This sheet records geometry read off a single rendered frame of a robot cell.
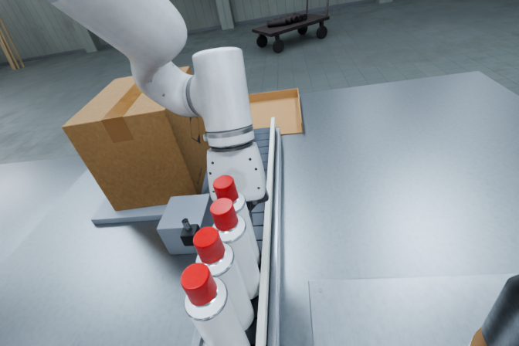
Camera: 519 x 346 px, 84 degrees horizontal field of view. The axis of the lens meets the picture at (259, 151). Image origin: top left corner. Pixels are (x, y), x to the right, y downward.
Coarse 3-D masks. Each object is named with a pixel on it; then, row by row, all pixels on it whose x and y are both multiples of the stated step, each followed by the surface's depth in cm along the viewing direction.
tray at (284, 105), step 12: (252, 96) 125; (264, 96) 124; (276, 96) 124; (288, 96) 124; (252, 108) 121; (264, 108) 119; (276, 108) 117; (288, 108) 116; (264, 120) 110; (276, 120) 109; (288, 120) 107; (300, 120) 99; (288, 132) 101; (300, 132) 99
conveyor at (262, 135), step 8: (264, 128) 96; (256, 136) 93; (264, 136) 92; (264, 144) 88; (264, 152) 85; (264, 160) 82; (264, 168) 78; (272, 200) 68; (256, 208) 67; (264, 208) 66; (272, 208) 66; (256, 216) 65; (272, 216) 68; (256, 224) 63; (256, 232) 61; (256, 240) 59; (256, 304) 48; (256, 312) 47; (256, 320) 46; (248, 336) 45
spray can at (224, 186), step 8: (224, 176) 45; (216, 184) 44; (224, 184) 43; (232, 184) 43; (216, 192) 44; (224, 192) 43; (232, 192) 44; (232, 200) 44; (240, 200) 46; (240, 208) 45; (248, 216) 48; (248, 224) 48; (256, 248) 52; (256, 256) 52
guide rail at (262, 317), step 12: (264, 216) 60; (264, 228) 57; (264, 240) 55; (264, 252) 52; (264, 264) 50; (264, 276) 48; (264, 288) 47; (264, 300) 45; (264, 312) 44; (264, 324) 42; (264, 336) 41
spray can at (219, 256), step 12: (204, 228) 37; (204, 240) 35; (216, 240) 35; (204, 252) 35; (216, 252) 36; (228, 252) 38; (216, 264) 36; (228, 264) 37; (216, 276) 36; (228, 276) 37; (240, 276) 40; (228, 288) 38; (240, 288) 40; (240, 300) 41; (240, 312) 42; (252, 312) 45; (252, 324) 46
